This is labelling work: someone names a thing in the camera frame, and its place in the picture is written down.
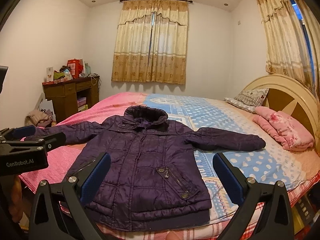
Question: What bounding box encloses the purple quilted hooded jacket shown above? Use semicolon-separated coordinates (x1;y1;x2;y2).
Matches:
30;106;266;232

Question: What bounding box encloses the dark wooden desk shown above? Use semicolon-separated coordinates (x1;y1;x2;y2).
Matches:
42;75;100;123

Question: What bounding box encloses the white greeting card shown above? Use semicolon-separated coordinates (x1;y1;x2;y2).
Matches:
46;67;54;82

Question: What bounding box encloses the red gift bag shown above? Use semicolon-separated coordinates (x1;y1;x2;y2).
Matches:
67;59;84;79

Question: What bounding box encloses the folded pink floral blanket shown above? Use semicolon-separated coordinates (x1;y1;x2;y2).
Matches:
253;106;315;152

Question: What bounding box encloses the grey patterned pillow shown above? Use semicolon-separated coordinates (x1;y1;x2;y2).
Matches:
224;88;269;114

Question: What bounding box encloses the cream wooden headboard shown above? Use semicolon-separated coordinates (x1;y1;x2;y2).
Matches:
244;74;319;152

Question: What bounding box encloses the beige centre window curtain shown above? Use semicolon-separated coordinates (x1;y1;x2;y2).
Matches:
111;0;189;85

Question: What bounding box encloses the beige window curtain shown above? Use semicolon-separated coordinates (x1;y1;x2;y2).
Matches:
257;0;319;97
111;0;189;85

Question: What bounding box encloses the beige right window curtain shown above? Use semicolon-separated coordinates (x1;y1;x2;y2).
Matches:
257;0;319;97

